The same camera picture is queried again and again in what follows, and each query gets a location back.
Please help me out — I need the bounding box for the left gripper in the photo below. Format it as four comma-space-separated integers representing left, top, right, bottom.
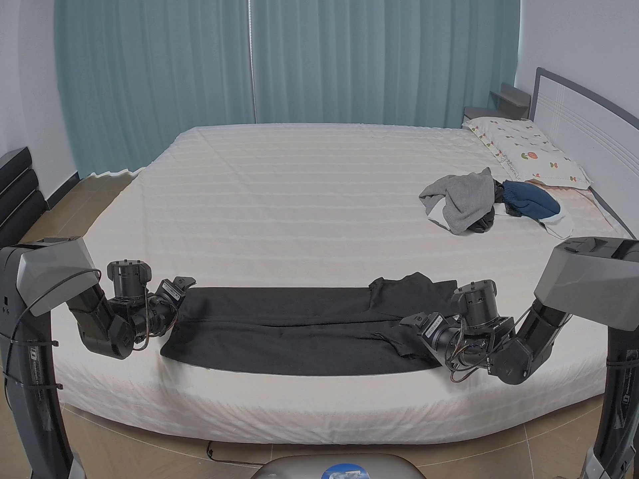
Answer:
147, 294, 183, 339

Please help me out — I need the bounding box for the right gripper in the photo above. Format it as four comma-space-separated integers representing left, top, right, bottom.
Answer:
422, 327, 468, 369

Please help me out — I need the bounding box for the black T-shirt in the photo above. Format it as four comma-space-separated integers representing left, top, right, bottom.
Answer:
160, 271, 460, 377

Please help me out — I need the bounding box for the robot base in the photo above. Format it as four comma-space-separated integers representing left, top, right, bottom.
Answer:
250, 456, 425, 479

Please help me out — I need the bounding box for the pile of clothes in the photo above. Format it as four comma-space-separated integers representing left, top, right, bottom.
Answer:
418, 167, 576, 240

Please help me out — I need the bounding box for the bed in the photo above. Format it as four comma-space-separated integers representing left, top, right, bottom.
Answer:
50, 67, 639, 445

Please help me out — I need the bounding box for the black chest of drawers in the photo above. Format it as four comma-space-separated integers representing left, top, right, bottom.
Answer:
0, 147, 49, 248

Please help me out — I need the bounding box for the white printed pillow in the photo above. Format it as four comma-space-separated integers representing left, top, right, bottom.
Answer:
462, 116, 594, 191

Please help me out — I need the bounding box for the grey bedside table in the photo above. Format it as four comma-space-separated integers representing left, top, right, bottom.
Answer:
463, 83, 531, 123

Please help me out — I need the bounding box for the blue-green curtain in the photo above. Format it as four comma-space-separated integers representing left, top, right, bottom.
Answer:
250, 0, 522, 129
54, 0, 256, 176

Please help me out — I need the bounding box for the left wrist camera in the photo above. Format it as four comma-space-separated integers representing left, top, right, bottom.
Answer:
159, 276, 196, 314

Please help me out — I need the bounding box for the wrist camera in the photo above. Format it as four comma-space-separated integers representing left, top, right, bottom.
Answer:
399, 311, 446, 341
159, 276, 196, 314

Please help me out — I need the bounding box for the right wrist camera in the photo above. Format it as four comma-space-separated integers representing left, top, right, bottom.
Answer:
399, 311, 446, 341

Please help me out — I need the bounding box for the black cable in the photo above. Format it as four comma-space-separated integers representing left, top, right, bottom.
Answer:
206, 441, 266, 468
0, 267, 103, 418

